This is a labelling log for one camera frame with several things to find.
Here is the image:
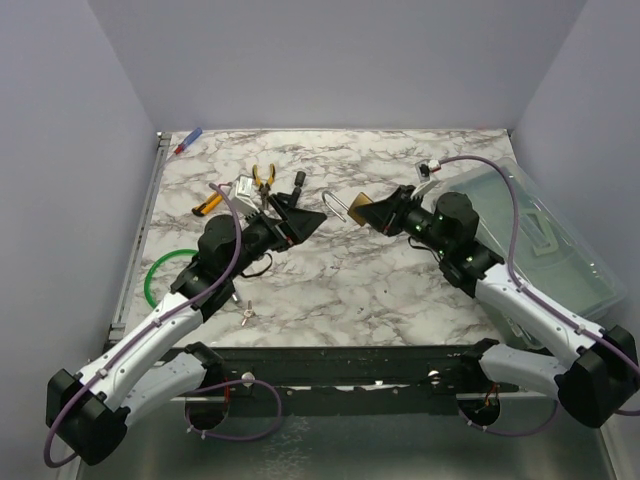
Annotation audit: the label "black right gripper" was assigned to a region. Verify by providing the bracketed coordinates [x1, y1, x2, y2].
[356, 185, 452, 257]

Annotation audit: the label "black T-shaped pipe fitting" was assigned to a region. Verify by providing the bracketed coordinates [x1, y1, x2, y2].
[275, 171, 306, 207]

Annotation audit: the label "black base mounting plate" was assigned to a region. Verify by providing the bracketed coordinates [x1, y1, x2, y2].
[185, 342, 495, 417]

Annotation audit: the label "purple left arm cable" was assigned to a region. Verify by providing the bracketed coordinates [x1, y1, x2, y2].
[44, 182, 284, 469]

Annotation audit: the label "yellow black utility knife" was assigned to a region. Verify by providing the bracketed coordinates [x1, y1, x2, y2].
[191, 192, 222, 217]

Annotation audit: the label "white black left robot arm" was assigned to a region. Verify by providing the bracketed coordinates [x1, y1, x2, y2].
[43, 197, 327, 468]

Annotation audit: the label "blue red screwdriver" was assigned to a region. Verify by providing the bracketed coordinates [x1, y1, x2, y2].
[173, 127, 203, 155]

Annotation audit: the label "brass padlock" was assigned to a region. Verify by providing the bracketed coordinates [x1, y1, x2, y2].
[321, 190, 372, 226]

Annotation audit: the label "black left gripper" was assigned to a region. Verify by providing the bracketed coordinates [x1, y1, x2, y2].
[227, 195, 327, 281]

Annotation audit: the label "small wing bolt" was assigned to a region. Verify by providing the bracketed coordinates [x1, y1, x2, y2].
[241, 300, 255, 327]

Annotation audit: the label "yellow black pliers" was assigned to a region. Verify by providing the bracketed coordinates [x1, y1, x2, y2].
[252, 163, 276, 211]

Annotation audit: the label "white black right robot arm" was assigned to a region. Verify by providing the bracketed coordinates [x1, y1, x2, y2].
[349, 186, 639, 428]

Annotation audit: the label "aluminium rail frame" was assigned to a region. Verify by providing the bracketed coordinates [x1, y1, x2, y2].
[54, 130, 174, 480]

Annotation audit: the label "clear plastic storage box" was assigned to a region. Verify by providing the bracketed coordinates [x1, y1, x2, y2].
[444, 157, 626, 326]

